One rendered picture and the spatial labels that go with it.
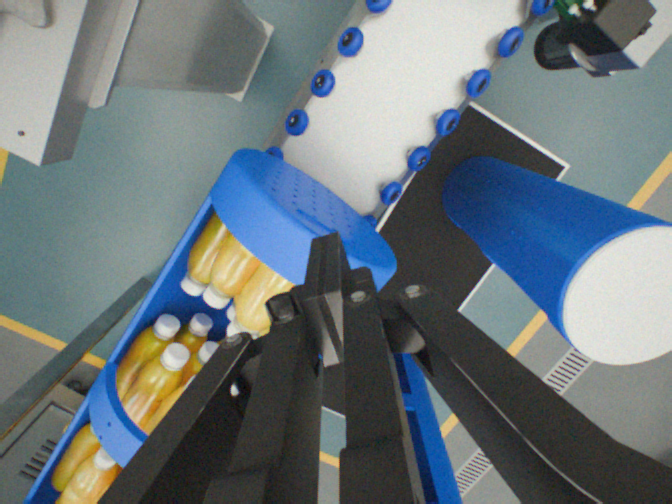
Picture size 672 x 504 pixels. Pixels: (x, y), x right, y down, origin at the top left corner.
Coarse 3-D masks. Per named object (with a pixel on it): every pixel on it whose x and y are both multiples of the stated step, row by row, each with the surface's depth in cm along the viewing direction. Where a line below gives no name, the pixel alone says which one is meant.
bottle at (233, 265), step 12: (228, 240) 55; (228, 252) 55; (240, 252) 54; (216, 264) 56; (228, 264) 55; (240, 264) 54; (252, 264) 55; (216, 276) 56; (228, 276) 55; (240, 276) 55; (216, 288) 57; (228, 288) 56; (240, 288) 57
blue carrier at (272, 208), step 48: (240, 192) 46; (288, 192) 51; (192, 240) 62; (240, 240) 46; (288, 240) 44; (384, 240) 64; (96, 384) 62; (96, 432) 58; (144, 432) 57; (48, 480) 83
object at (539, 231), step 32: (480, 160) 138; (448, 192) 142; (480, 192) 116; (512, 192) 101; (544, 192) 92; (576, 192) 87; (480, 224) 110; (512, 224) 92; (544, 224) 82; (576, 224) 74; (608, 224) 69; (640, 224) 65; (512, 256) 90; (544, 256) 77; (576, 256) 69; (544, 288) 76
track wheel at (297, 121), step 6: (294, 114) 65; (300, 114) 64; (306, 114) 64; (288, 120) 65; (294, 120) 64; (300, 120) 63; (306, 120) 64; (288, 126) 65; (294, 126) 64; (300, 126) 63; (306, 126) 64; (288, 132) 65; (294, 132) 64; (300, 132) 64
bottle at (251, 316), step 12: (264, 264) 52; (252, 276) 53; (264, 276) 51; (276, 276) 51; (252, 288) 52; (264, 288) 51; (276, 288) 51; (288, 288) 51; (240, 300) 53; (252, 300) 52; (264, 300) 52; (240, 312) 53; (252, 312) 52; (264, 312) 52; (240, 324) 55; (252, 324) 53; (264, 324) 54
